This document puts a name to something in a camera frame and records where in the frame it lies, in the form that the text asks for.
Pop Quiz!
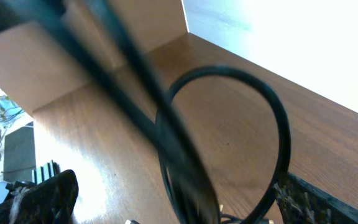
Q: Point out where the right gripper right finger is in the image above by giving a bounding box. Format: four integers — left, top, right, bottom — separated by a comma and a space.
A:
273, 173, 358, 224

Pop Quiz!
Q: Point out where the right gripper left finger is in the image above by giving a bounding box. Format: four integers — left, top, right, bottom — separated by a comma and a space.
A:
0, 170, 79, 224

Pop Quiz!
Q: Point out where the thick black USB cable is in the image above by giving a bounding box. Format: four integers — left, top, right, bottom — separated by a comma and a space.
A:
154, 64, 292, 224

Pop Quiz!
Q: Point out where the thin black USB cable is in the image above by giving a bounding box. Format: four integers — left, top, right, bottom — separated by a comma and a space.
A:
0, 0, 222, 224

